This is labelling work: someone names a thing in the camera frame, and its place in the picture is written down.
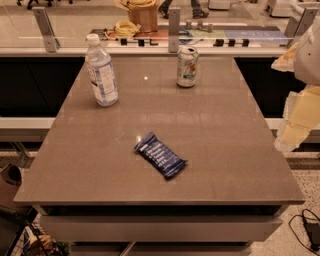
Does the yellow cable in box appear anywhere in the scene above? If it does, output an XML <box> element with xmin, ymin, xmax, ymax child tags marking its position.
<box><xmin>119</xmin><ymin>0</ymin><xmax>158</xmax><ymax>11</ymax></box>

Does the middle metal glass railing post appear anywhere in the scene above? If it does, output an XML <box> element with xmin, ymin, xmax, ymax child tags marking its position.
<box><xmin>168</xmin><ymin>7</ymin><xmax>180</xmax><ymax>53</ymax></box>

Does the wire basket with items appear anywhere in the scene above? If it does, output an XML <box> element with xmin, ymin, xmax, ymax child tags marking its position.
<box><xmin>5</xmin><ymin>224</ymin><xmax>71</xmax><ymax>256</ymax></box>

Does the blue snack bar wrapper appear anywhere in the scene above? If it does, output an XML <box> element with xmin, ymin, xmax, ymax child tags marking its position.
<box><xmin>134</xmin><ymin>132</ymin><xmax>187</xmax><ymax>179</ymax></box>

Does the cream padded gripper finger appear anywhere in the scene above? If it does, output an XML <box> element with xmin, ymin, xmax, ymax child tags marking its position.
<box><xmin>274</xmin><ymin>85</ymin><xmax>320</xmax><ymax>152</ymax></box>
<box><xmin>271</xmin><ymin>43</ymin><xmax>298</xmax><ymax>72</ymax></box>

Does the black power adapter with cable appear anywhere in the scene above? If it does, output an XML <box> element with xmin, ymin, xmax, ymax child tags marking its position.
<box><xmin>288</xmin><ymin>208</ymin><xmax>320</xmax><ymax>256</ymax></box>

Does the left metal glass railing post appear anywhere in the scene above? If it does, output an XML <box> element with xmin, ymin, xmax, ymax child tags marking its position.
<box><xmin>32</xmin><ymin>7</ymin><xmax>60</xmax><ymax>53</ymax></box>

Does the right metal glass railing post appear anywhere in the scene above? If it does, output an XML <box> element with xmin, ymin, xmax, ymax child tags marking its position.
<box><xmin>284</xmin><ymin>8</ymin><xmax>318</xmax><ymax>47</ymax></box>

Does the metal glass railing post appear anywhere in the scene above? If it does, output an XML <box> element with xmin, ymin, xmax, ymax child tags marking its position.
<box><xmin>32</xmin><ymin>7</ymin><xmax>60</xmax><ymax>53</ymax></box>
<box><xmin>284</xmin><ymin>8</ymin><xmax>318</xmax><ymax>47</ymax></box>
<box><xmin>168</xmin><ymin>7</ymin><xmax>180</xmax><ymax>53</ymax></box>

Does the clear plastic water bottle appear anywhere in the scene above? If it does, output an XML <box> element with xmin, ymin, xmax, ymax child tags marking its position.
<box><xmin>85</xmin><ymin>34</ymin><xmax>118</xmax><ymax>107</ymax></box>

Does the white green 7up can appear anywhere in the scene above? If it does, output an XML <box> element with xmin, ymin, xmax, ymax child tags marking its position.
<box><xmin>177</xmin><ymin>46</ymin><xmax>199</xmax><ymax>88</ymax></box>

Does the yellow coiled cable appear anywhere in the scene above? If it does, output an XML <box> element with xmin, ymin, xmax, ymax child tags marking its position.
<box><xmin>104</xmin><ymin>19</ymin><xmax>142</xmax><ymax>41</ymax></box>

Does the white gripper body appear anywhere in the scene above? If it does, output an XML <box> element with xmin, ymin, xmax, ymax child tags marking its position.
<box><xmin>294</xmin><ymin>17</ymin><xmax>320</xmax><ymax>85</ymax></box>

